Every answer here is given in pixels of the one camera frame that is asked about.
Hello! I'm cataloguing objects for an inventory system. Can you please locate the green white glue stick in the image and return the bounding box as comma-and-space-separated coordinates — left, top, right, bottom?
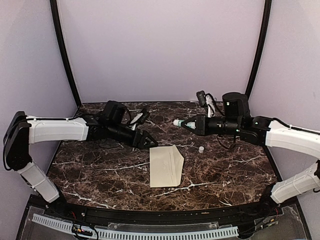
172, 119, 197, 130

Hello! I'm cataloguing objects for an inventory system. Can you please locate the white glue stick cap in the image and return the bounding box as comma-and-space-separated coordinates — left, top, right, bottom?
198, 146, 205, 153

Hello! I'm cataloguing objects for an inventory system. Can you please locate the cream paper envelope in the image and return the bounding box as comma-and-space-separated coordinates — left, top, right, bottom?
149, 145, 184, 188

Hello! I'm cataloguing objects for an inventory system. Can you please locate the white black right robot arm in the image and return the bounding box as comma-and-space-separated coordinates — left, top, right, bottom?
173, 91, 320, 217

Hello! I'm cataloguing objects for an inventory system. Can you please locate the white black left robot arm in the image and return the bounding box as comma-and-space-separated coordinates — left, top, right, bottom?
2, 100, 158, 218

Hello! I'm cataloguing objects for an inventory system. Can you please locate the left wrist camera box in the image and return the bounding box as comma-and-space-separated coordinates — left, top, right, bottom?
135, 108, 150, 125

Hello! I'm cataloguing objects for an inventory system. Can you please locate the black front rail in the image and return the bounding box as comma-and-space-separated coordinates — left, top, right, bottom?
45, 202, 277, 226

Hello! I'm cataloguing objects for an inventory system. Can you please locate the white slotted cable duct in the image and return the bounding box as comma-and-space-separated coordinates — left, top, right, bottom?
32, 213, 239, 240

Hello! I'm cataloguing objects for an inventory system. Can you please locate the black right frame post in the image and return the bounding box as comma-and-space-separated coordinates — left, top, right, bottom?
245, 0, 272, 99

